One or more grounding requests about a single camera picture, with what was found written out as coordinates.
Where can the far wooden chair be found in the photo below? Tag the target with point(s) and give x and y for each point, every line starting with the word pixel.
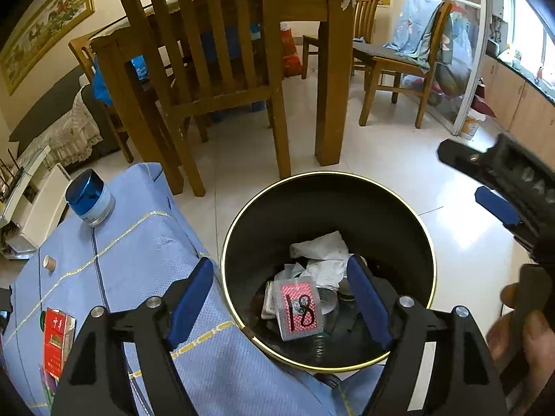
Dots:
pixel 334 43

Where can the white plastic bucket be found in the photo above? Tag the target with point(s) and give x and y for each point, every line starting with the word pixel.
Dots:
pixel 471 124

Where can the dark sofa with lace cover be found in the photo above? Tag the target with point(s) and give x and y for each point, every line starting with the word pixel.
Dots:
pixel 68 120

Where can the white low tv cabinet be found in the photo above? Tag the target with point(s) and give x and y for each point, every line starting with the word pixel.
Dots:
pixel 32 203

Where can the blue cloth covered table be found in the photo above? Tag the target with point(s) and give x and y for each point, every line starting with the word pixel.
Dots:
pixel 138 251

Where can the black round trash bin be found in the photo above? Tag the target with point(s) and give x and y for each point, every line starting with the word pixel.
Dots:
pixel 308 226

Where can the front wooden chair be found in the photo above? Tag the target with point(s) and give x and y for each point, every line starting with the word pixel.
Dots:
pixel 202 59

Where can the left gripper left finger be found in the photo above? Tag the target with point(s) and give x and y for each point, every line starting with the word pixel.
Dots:
pixel 95 380

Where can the person's right hand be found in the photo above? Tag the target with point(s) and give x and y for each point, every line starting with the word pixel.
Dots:
pixel 537 397

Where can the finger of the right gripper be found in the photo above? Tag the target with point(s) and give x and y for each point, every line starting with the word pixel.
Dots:
pixel 497 206

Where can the blue floral hanging cloth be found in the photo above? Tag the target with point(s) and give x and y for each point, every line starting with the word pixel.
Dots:
pixel 412 32

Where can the crumpled white tissue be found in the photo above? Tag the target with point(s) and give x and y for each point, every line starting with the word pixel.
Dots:
pixel 327 257

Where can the left side wooden chair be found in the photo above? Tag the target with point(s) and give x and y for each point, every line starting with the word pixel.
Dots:
pixel 81 48

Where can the framed flower painting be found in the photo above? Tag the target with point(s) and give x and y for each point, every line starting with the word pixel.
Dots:
pixel 48 25

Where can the small beige bottle cap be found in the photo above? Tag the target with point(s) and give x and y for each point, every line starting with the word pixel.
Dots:
pixel 49 263

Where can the blue lidded white jar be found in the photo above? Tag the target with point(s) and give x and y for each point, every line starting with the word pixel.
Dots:
pixel 89 198

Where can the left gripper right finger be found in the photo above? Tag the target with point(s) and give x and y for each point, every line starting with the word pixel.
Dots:
pixel 464 380

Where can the red cigarette pack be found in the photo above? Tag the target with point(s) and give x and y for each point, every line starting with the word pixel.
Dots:
pixel 58 338

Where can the wooden dining table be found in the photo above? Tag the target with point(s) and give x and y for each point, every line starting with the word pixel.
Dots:
pixel 128 81

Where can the wooden kitchen cabinet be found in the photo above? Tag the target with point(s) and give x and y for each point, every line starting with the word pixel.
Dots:
pixel 520 108

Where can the wooden chair with cushion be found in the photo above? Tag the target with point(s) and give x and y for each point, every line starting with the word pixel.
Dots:
pixel 386 71

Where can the red bag under table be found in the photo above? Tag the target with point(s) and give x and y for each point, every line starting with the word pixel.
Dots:
pixel 291 62

